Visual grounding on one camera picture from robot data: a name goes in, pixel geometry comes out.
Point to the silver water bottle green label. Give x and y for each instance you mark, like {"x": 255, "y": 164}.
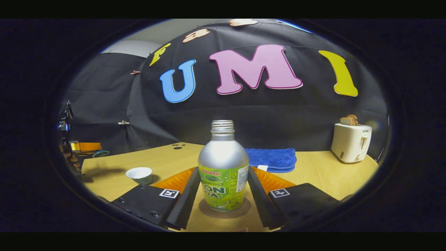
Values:
{"x": 223, "y": 157}

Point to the brown round coaster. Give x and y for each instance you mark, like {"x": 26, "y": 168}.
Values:
{"x": 244, "y": 209}

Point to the black tripod stand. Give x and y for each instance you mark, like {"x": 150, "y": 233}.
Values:
{"x": 65, "y": 122}

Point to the black backdrop cloth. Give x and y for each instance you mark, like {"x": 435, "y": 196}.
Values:
{"x": 244, "y": 115}

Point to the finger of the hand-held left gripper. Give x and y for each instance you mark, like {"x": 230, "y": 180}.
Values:
{"x": 89, "y": 146}

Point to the bread slice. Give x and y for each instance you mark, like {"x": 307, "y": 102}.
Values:
{"x": 349, "y": 120}

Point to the cream toaster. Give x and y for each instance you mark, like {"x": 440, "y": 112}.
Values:
{"x": 350, "y": 143}

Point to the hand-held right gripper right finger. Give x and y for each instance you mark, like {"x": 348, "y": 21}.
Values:
{"x": 259, "y": 202}

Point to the teal teacup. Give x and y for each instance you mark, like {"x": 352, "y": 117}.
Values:
{"x": 140, "y": 174}

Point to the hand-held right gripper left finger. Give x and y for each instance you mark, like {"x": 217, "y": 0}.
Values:
{"x": 186, "y": 202}

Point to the white clip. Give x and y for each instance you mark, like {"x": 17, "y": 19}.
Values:
{"x": 123, "y": 122}

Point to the blue towel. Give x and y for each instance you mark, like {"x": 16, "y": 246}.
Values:
{"x": 275, "y": 158}

